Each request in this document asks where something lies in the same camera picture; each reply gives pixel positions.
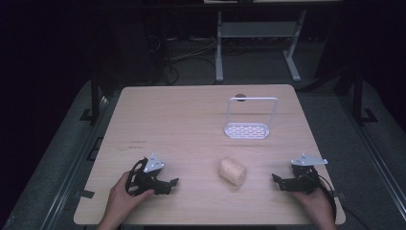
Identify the person's left hand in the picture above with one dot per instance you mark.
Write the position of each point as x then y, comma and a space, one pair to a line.
123, 198

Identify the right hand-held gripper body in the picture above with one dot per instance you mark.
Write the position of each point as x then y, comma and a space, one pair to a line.
305, 179

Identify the person's right hand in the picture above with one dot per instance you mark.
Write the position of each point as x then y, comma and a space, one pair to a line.
316, 206

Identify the beige cylindrical sponge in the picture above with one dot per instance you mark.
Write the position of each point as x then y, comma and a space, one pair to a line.
233, 171

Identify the black tape strip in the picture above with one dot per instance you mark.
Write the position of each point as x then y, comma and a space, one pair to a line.
86, 193

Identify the white metal rack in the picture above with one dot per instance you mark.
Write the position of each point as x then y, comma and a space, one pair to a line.
247, 130

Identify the black metal post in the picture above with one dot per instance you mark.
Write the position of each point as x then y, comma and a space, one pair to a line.
358, 99
94, 102

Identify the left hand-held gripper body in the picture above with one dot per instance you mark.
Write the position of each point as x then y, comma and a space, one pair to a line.
150, 175

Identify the white metal desk frame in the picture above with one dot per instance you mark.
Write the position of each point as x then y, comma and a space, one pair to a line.
255, 29

